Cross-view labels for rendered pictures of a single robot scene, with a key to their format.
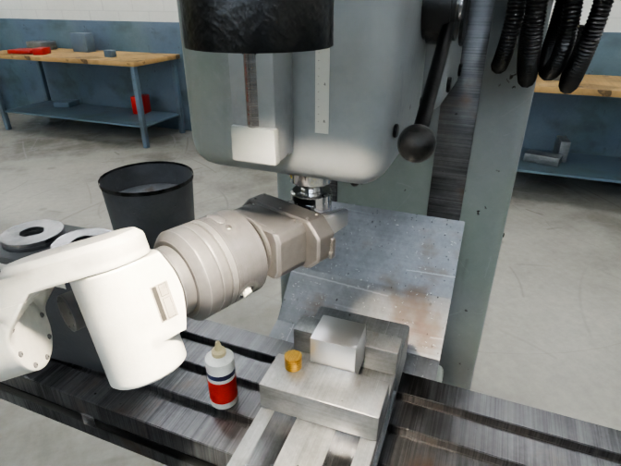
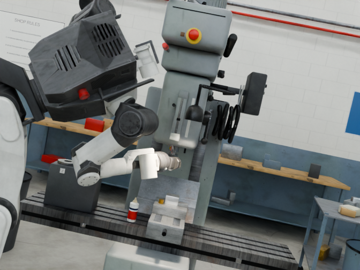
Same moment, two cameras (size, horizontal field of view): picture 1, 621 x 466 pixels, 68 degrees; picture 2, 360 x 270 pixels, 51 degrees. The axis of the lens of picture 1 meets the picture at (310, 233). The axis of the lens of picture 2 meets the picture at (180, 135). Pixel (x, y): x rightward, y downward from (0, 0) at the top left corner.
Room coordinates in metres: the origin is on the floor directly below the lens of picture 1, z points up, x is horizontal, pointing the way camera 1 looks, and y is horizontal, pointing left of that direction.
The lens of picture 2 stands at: (-1.14, 0.54, 1.49)
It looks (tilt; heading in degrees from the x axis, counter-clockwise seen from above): 4 degrees down; 341
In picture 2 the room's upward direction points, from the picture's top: 12 degrees clockwise
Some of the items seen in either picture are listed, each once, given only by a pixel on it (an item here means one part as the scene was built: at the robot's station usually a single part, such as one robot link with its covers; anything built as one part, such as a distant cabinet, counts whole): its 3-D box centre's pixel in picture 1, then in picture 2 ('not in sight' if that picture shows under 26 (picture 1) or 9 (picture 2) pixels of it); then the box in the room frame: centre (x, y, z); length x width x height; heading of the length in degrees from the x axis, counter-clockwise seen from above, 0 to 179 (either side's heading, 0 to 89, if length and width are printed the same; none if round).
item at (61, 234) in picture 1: (72, 290); (74, 184); (0.63, 0.39, 1.03); 0.22 x 0.12 x 0.20; 72
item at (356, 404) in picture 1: (323, 394); (169, 210); (0.42, -0.02, 1.02); 0.15 x 0.06 x 0.04; 70
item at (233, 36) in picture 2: not in sight; (228, 46); (0.46, -0.15, 1.79); 0.45 x 0.04 x 0.04; 158
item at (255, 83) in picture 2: not in sight; (254, 94); (0.64, -0.42, 1.62); 0.20 x 0.09 x 0.21; 158
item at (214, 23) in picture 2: not in sight; (197, 35); (0.50, -0.01, 1.81); 0.47 x 0.26 x 0.16; 158
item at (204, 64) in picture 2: not in sight; (192, 65); (0.52, -0.02, 1.68); 0.34 x 0.24 x 0.10; 158
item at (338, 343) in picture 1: (337, 349); (171, 201); (0.47, -0.04, 1.05); 0.06 x 0.05 x 0.06; 70
